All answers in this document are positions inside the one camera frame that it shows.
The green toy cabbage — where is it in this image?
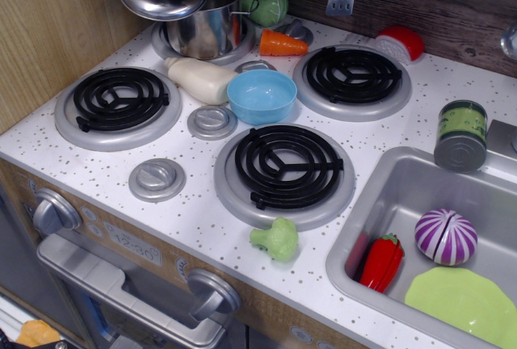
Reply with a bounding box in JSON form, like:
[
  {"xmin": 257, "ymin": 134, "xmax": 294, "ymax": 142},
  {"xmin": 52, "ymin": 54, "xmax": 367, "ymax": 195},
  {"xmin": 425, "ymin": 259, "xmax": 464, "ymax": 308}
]
[{"xmin": 241, "ymin": 0, "xmax": 289, "ymax": 27}]

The grey stove knob rear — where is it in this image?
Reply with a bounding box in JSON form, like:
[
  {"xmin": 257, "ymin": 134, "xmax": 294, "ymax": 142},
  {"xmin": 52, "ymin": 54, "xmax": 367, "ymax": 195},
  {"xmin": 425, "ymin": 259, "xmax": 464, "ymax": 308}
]
[{"xmin": 235, "ymin": 60, "xmax": 277, "ymax": 74}]

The oven dial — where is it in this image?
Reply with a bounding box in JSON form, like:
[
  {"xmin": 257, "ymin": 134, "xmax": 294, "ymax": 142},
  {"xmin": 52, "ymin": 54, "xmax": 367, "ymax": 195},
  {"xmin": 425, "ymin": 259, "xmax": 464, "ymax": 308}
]
[
  {"xmin": 33, "ymin": 187, "xmax": 82, "ymax": 235},
  {"xmin": 187, "ymin": 268, "xmax": 242, "ymax": 322}
]

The black burner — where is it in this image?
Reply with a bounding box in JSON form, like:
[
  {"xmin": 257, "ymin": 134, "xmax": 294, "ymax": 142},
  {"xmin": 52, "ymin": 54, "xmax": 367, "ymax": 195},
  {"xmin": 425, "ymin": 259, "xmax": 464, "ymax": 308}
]
[
  {"xmin": 213, "ymin": 124, "xmax": 355, "ymax": 231},
  {"xmin": 54, "ymin": 67, "xmax": 182, "ymax": 152},
  {"xmin": 292, "ymin": 45, "xmax": 412, "ymax": 122}
]

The orange toy carrot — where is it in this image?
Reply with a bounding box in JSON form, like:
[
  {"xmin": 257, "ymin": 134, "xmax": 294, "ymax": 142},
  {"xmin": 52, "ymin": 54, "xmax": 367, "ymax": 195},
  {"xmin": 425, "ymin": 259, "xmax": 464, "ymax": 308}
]
[{"xmin": 258, "ymin": 29, "xmax": 309, "ymax": 57}]

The right oven dial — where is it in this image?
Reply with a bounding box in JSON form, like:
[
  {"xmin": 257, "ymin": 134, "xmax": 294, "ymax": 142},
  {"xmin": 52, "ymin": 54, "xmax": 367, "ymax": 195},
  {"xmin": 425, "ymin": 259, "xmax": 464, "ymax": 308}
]
[{"xmin": 187, "ymin": 268, "xmax": 242, "ymax": 322}]

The cream toy bottle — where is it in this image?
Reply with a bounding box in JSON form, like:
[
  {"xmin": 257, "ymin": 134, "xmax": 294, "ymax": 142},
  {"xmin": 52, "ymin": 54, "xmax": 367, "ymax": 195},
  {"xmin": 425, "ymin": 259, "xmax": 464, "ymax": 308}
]
[{"xmin": 165, "ymin": 57, "xmax": 237, "ymax": 105}]

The red white toy cheese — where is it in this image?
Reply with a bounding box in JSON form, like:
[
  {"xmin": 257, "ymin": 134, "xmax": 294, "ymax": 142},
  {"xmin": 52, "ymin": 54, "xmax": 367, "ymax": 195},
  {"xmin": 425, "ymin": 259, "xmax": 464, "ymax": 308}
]
[{"xmin": 375, "ymin": 26, "xmax": 425, "ymax": 65}]

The grey stove knob back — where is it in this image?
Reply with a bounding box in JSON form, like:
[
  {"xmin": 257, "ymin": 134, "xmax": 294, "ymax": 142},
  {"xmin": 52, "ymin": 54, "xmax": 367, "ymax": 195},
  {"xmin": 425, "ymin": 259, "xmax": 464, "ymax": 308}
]
[{"xmin": 275, "ymin": 19, "xmax": 313, "ymax": 45}]

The light green plate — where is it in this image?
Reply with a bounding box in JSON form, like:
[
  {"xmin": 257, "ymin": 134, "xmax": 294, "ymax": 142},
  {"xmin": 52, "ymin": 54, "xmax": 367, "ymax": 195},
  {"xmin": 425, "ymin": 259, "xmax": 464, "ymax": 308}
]
[{"xmin": 405, "ymin": 267, "xmax": 516, "ymax": 348}]

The red toy pepper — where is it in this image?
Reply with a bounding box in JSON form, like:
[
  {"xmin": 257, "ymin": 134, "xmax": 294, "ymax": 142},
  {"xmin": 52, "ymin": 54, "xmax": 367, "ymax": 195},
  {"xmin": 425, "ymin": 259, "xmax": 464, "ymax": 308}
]
[{"xmin": 359, "ymin": 233, "xmax": 405, "ymax": 292}]

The green toy broccoli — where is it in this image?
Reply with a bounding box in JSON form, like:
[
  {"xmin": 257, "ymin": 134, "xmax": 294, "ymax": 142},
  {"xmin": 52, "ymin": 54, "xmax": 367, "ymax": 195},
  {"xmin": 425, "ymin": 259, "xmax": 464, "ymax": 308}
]
[{"xmin": 250, "ymin": 217, "xmax": 299, "ymax": 263}]

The purple toy onion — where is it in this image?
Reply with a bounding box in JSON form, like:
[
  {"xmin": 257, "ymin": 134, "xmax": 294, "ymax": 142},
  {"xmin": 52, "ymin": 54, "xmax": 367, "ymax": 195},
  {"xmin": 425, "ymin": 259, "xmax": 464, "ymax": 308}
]
[{"xmin": 414, "ymin": 208, "xmax": 478, "ymax": 267}]

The oven clock display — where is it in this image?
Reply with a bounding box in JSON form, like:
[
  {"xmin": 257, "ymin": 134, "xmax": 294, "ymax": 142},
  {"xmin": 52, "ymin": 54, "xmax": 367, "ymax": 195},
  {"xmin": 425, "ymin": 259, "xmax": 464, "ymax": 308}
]
[{"xmin": 103, "ymin": 221, "xmax": 162, "ymax": 267}]

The grey stove knob front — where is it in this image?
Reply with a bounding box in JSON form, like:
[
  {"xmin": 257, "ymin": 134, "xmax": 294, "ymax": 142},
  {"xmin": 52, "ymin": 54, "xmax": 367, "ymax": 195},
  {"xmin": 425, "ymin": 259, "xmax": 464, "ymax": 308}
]
[{"xmin": 128, "ymin": 158, "xmax": 187, "ymax": 203}]

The left oven dial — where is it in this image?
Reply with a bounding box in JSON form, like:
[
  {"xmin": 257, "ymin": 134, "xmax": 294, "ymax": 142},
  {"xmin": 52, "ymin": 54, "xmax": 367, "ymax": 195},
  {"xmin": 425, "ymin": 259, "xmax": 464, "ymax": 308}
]
[{"xmin": 33, "ymin": 187, "xmax": 82, "ymax": 235}]

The front left black burner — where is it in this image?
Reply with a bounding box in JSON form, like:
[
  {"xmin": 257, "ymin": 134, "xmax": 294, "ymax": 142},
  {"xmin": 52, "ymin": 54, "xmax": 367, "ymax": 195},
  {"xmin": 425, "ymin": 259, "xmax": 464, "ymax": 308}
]
[{"xmin": 54, "ymin": 67, "xmax": 182, "ymax": 152}]

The front right black burner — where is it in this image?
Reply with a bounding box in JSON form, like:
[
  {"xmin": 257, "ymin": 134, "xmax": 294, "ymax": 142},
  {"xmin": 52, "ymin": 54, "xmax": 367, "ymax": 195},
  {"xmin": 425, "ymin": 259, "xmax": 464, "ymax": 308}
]
[{"xmin": 213, "ymin": 124, "xmax": 355, "ymax": 231}]

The orange toy food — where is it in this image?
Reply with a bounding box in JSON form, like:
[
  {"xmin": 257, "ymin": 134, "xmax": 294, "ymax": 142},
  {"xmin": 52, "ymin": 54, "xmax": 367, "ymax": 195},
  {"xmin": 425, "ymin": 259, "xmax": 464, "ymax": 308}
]
[{"xmin": 15, "ymin": 320, "xmax": 61, "ymax": 348}]

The chrome faucet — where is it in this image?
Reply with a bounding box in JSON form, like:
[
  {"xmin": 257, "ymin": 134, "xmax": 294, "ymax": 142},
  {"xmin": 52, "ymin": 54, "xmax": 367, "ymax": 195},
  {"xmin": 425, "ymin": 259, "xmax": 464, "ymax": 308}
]
[{"xmin": 500, "ymin": 23, "xmax": 517, "ymax": 61}]

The steel pot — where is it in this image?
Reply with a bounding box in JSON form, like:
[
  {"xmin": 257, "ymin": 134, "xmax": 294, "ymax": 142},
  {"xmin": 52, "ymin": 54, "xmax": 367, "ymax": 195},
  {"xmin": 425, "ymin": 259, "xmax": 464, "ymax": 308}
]
[{"xmin": 166, "ymin": 0, "xmax": 259, "ymax": 60}]

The grey sink basin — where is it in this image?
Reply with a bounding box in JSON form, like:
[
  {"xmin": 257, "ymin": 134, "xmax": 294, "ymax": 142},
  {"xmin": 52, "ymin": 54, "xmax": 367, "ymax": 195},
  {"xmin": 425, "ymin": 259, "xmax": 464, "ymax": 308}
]
[{"xmin": 326, "ymin": 147, "xmax": 516, "ymax": 348}]

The light blue bowl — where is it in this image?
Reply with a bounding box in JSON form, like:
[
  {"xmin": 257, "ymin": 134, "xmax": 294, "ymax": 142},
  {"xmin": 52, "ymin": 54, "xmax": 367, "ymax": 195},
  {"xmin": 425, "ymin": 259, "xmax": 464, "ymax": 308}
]
[{"xmin": 226, "ymin": 69, "xmax": 297, "ymax": 125}]

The grey stove knob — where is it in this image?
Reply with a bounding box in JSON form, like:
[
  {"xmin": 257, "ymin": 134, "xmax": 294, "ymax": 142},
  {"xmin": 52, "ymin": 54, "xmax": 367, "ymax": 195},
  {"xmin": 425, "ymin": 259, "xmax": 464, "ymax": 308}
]
[
  {"xmin": 235, "ymin": 60, "xmax": 277, "ymax": 74},
  {"xmin": 187, "ymin": 106, "xmax": 237, "ymax": 141},
  {"xmin": 275, "ymin": 19, "xmax": 313, "ymax": 45},
  {"xmin": 128, "ymin": 158, "xmax": 187, "ymax": 203}
]

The back right black burner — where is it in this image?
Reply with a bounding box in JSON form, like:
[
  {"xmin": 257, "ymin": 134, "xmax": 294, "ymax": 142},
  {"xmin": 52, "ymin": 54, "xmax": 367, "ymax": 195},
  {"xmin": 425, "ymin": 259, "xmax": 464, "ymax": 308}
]
[{"xmin": 292, "ymin": 45, "xmax": 412, "ymax": 122}]

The grey oven door handle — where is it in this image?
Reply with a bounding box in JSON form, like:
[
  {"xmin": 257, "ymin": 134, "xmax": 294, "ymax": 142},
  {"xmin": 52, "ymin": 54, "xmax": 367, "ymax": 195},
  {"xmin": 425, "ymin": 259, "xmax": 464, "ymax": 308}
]
[{"xmin": 37, "ymin": 234, "xmax": 225, "ymax": 348}]

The green toy can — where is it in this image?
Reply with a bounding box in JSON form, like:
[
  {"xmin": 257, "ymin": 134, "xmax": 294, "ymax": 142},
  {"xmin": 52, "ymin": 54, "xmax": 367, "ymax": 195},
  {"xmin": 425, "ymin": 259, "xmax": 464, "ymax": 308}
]
[{"xmin": 434, "ymin": 100, "xmax": 488, "ymax": 174}]

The grey stove knob middle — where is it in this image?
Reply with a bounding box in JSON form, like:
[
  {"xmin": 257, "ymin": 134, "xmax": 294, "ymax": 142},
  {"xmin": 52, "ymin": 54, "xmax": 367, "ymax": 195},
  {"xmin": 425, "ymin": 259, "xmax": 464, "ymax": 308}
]
[{"xmin": 187, "ymin": 106, "xmax": 237, "ymax": 141}]

